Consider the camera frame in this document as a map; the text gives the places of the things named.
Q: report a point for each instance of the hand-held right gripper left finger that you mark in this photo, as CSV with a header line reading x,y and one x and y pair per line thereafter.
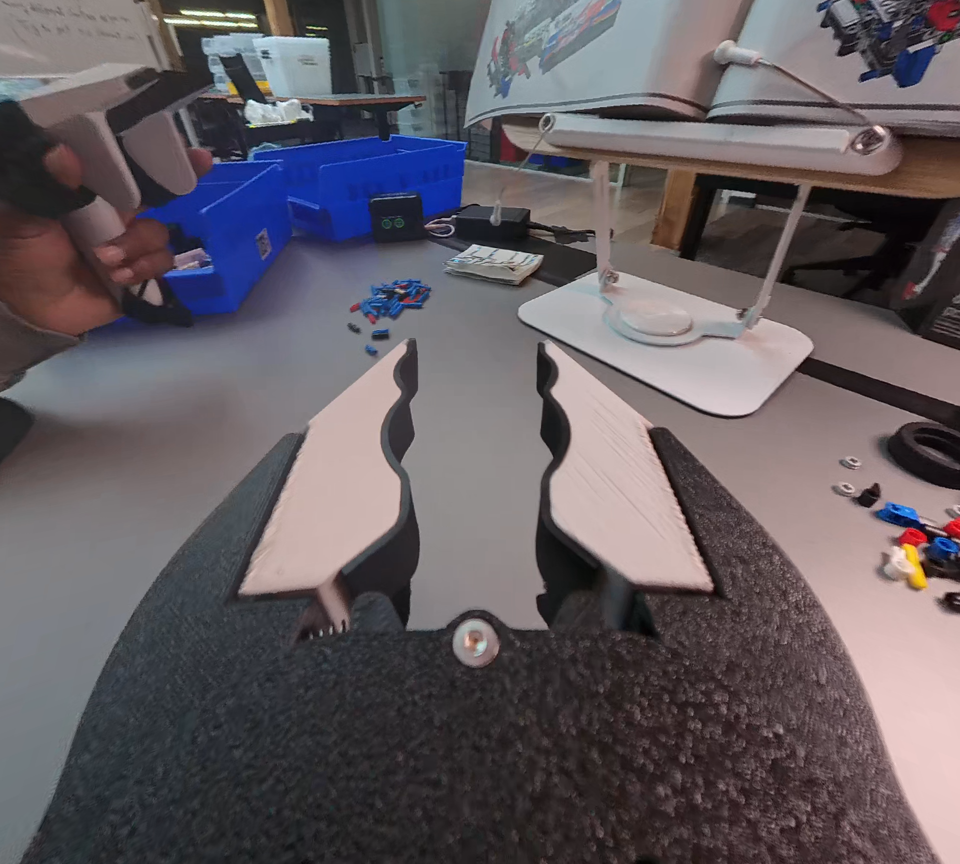
x,y
330,504

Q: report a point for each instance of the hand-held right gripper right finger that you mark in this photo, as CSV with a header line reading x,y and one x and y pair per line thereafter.
x,y
622,504

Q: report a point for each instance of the grey desk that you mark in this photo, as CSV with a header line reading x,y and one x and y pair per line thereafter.
x,y
150,466

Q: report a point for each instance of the person's left hand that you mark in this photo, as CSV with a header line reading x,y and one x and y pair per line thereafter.
x,y
52,264

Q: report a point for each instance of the pink item in bin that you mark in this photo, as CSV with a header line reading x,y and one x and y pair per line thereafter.
x,y
191,261

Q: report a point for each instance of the blue bin with square tag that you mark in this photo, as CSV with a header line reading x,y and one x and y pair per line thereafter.
x,y
240,226

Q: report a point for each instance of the white plastic bags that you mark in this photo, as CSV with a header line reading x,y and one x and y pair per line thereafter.
x,y
277,112

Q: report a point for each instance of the white book stand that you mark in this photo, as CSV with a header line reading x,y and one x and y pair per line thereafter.
x,y
570,309

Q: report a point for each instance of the white storage box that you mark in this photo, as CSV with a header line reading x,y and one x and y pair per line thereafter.
x,y
292,65

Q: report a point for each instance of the pile of blue red pins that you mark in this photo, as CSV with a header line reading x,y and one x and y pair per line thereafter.
x,y
390,300

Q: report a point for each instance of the background wooden table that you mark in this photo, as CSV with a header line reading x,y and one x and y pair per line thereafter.
x,y
360,101

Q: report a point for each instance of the blue plastic bin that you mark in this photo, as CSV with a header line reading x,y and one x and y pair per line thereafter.
x,y
375,181

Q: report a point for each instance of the folded shiny sticker sheet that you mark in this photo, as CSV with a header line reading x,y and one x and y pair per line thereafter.
x,y
491,265

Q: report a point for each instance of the black toy tyre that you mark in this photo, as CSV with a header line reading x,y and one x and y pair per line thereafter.
x,y
911,462

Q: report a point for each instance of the assorted small toy bricks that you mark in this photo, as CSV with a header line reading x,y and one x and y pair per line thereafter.
x,y
911,549

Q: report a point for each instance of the black device with green lights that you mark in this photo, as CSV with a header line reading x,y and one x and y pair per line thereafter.
x,y
396,218

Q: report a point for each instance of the black power adapter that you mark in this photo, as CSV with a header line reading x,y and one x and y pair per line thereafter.
x,y
491,222

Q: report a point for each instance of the black office chair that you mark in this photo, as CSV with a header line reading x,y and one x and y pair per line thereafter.
x,y
840,241

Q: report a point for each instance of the black toy set box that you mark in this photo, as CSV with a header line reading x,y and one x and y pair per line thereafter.
x,y
934,279

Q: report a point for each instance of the open instruction booklet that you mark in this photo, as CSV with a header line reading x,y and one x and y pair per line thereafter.
x,y
600,76

